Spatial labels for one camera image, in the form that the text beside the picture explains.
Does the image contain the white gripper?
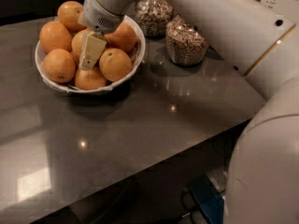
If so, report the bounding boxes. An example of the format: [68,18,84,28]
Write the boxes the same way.
[78,0,137,70]

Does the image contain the orange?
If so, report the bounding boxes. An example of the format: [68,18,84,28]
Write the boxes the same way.
[105,22,138,52]
[57,1,84,33]
[39,21,72,53]
[71,29,91,59]
[99,49,133,82]
[43,49,77,84]
[75,66,107,91]

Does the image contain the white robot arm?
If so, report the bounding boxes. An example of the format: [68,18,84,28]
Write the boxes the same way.
[83,0,299,224]

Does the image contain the white bowl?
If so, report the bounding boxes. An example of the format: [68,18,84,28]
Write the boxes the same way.
[35,15,146,95]

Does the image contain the left glass cereal jar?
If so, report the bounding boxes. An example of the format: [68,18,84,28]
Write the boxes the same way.
[135,0,174,37]

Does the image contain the glass cereal jar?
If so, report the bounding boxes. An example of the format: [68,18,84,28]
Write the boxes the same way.
[165,15,209,67]
[135,0,174,37]

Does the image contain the middle glass cereal jar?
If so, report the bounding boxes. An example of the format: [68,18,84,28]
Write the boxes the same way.
[165,15,209,67]

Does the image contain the grey floor panel with labels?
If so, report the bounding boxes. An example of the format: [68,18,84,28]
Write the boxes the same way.
[206,166,227,189]

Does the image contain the blue box on floor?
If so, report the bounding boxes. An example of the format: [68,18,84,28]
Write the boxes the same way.
[187,175,224,224]

